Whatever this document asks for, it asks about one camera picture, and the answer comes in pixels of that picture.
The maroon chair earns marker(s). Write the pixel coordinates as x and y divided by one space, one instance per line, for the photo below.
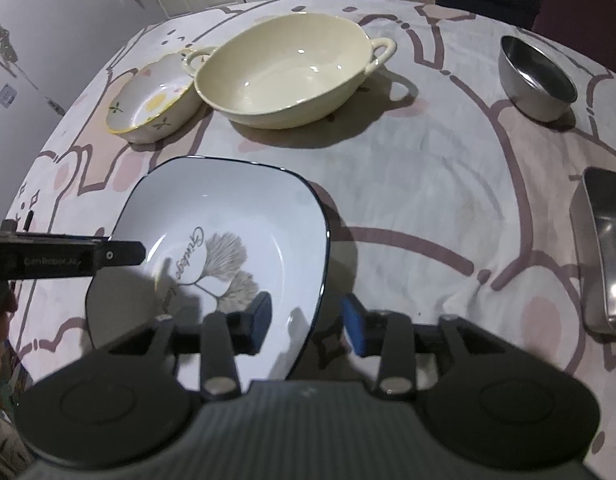
582 20

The small floral bowl yellow rim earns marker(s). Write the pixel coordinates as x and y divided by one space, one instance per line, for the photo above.
148 102

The round steel bowl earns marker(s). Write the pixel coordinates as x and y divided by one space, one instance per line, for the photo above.
537 80

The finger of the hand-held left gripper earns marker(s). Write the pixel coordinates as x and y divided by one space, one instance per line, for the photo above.
125 253

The wall socket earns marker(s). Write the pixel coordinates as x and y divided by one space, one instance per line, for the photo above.
6 95

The rectangular steel container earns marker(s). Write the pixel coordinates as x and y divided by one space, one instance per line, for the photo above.
607 260

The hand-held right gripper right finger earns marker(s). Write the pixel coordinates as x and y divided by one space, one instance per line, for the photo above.
355 325

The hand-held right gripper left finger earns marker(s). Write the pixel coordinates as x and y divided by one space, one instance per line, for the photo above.
260 321

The white square plate black rim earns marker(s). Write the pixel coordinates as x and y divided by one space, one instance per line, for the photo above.
213 210

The pink bear printed tablecloth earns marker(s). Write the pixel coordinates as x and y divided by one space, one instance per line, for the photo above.
427 175

